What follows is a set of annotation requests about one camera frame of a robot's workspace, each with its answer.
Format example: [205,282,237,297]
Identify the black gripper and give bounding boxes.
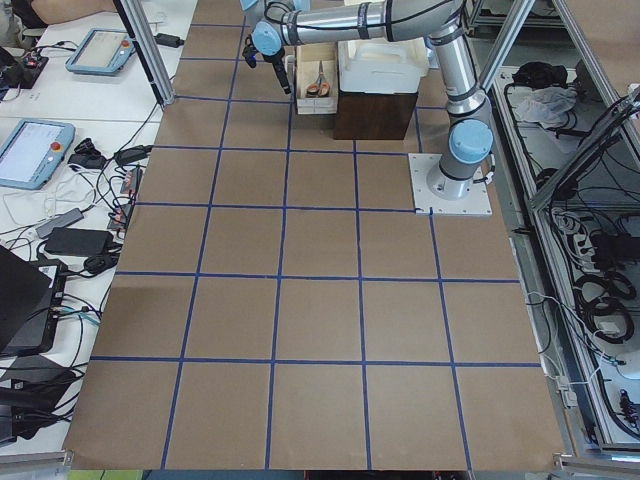
[262,49,291,95]

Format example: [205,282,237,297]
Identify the white drawer handle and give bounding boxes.
[284,54,296,85]

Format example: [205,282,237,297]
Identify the orange grey handled scissors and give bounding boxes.
[306,61,330,98]

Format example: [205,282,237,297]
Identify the wooden drawer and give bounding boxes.
[294,43,339,115]

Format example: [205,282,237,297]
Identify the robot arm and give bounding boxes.
[241,0,493,200]

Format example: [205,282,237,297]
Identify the dark brown drawer cabinet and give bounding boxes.
[333,91,418,140]

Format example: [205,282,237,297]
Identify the white plastic storage box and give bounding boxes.
[338,38,429,94]

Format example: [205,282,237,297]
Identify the black power brick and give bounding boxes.
[154,33,184,48]

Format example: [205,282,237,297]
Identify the far teach pendant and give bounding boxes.
[65,28,134,76]

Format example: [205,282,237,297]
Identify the teach pendant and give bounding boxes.
[65,28,134,76]
[1,119,76,190]

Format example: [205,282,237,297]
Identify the grey usb hub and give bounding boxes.
[36,208,84,239]

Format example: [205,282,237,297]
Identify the near teach pendant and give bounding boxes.
[1,119,76,190]

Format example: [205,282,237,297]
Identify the white crumpled cloth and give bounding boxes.
[514,87,578,128]

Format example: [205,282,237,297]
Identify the large black power adapter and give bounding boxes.
[44,228,114,257]

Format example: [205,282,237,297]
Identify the black laptop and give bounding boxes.
[1,247,67,358]

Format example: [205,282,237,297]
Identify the black braided left cable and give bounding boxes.
[241,34,259,69]

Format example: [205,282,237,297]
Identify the aluminium frame post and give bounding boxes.
[113,0,175,108]

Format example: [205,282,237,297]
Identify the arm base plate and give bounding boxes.
[408,153,492,217]

